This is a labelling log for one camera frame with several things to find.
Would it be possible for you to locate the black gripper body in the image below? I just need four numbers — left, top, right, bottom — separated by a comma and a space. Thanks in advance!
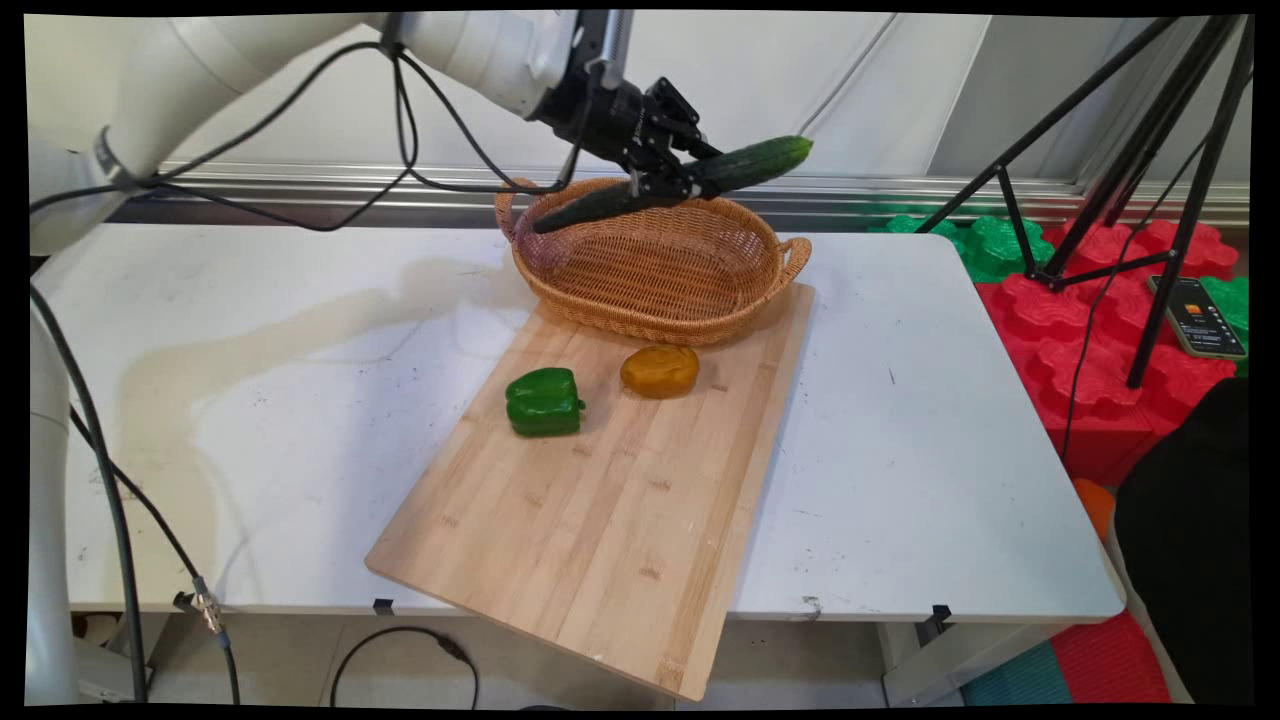
538, 68, 693, 173

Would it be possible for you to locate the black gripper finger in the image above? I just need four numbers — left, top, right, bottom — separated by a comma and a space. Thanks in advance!
647, 77, 724, 162
630, 164, 702, 200

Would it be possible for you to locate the dark green cucumber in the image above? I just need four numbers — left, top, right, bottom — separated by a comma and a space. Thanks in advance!
532, 136, 814, 236

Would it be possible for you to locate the woven wicker basket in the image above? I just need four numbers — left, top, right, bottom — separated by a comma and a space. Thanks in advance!
494, 177, 813, 348

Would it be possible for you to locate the green bell pepper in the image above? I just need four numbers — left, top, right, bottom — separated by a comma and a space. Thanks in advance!
504, 367, 588, 438

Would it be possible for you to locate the green foam block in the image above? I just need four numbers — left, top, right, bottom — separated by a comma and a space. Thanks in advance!
868, 213, 1057, 285
1199, 276, 1251, 378

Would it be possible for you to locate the wooden cutting board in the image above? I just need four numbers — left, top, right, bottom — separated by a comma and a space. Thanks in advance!
365, 283, 816, 702

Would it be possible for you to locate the black tripod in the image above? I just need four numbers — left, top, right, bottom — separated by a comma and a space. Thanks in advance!
915, 15, 1256, 391

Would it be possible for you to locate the orange foam piece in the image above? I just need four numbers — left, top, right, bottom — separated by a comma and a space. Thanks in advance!
1073, 478, 1116, 542

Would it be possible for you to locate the smartphone with lit screen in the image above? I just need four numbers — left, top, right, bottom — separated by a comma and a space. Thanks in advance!
1146, 275, 1249, 362

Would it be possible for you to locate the white table leg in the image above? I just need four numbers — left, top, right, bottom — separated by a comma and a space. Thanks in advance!
878, 620, 1063, 707

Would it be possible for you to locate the teal floor mat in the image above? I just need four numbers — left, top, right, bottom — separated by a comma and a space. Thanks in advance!
961, 640, 1073, 707

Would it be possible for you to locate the black rounded object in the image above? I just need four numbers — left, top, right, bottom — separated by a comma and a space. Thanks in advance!
1112, 377, 1252, 706

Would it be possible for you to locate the red floor mat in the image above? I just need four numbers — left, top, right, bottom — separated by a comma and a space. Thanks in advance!
1049, 610, 1172, 705

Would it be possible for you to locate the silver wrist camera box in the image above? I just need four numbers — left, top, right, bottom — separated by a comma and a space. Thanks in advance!
574, 12, 635, 93

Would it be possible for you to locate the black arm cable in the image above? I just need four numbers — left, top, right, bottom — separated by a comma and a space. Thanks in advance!
29, 40, 603, 705

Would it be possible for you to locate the aluminium wall rail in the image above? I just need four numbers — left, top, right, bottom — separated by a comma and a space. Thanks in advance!
105, 160, 1251, 233

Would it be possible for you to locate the thin black tripod cable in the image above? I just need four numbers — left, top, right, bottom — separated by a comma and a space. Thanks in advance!
1058, 130, 1213, 463

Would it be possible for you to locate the black looped floor cable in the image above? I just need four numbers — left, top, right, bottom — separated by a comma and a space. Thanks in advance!
329, 626, 481, 711

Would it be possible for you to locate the black cable with metal connector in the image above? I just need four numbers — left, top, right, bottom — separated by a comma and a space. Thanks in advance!
68, 404, 242, 706

